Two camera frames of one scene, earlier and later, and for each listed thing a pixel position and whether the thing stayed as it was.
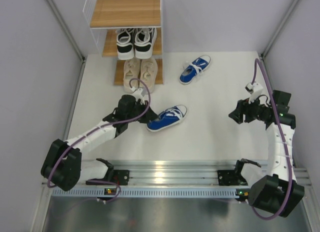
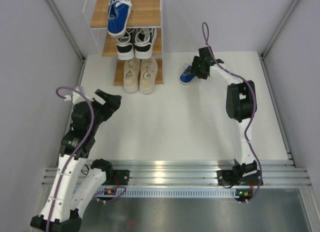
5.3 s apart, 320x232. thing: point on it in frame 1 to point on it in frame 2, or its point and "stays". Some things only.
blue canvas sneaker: [167, 117] to [120, 6]
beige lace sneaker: [131, 71] stays
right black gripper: [243, 107] to [195, 63]
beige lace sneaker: [148, 74] stays
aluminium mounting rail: [181, 174] stays
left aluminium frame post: [67, 33] stays
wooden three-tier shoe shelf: [105, 12] stays
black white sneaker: [144, 38] stays
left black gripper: [148, 116] to [112, 104]
